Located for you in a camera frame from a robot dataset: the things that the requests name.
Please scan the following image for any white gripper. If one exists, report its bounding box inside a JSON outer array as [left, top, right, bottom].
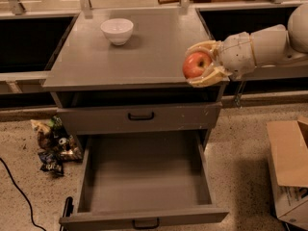
[[185, 32, 256, 88]]

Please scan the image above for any red apple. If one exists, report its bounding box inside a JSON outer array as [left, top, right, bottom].
[[182, 51, 212, 79]]

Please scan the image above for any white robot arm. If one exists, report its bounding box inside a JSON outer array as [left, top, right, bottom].
[[182, 4, 308, 88]]

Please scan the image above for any grey drawer cabinet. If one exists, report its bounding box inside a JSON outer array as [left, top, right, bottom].
[[41, 6, 230, 140]]

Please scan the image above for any closed grey top drawer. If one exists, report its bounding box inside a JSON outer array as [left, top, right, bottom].
[[58, 102, 221, 135]]

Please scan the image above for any open grey middle drawer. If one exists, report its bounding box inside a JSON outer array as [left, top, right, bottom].
[[60, 131, 227, 231]]

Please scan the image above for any wooden stick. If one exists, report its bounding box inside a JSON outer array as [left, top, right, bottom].
[[157, 0, 193, 5]]

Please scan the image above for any white ceramic bowl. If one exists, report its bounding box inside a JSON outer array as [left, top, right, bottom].
[[100, 18, 134, 45]]

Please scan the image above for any cardboard box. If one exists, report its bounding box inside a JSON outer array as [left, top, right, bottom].
[[267, 116, 308, 231]]

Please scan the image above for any green snack bag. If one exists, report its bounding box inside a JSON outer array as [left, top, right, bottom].
[[48, 115, 64, 131]]

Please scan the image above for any brown snack bag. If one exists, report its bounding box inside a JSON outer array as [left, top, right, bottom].
[[30, 119, 83, 161]]

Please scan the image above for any dark blue snack bag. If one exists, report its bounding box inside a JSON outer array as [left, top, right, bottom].
[[38, 151, 64, 176]]

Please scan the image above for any metal clamp bracket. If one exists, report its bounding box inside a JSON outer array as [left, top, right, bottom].
[[234, 81, 246, 108]]

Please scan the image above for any black floor cable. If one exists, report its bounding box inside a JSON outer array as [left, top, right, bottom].
[[0, 157, 47, 231]]

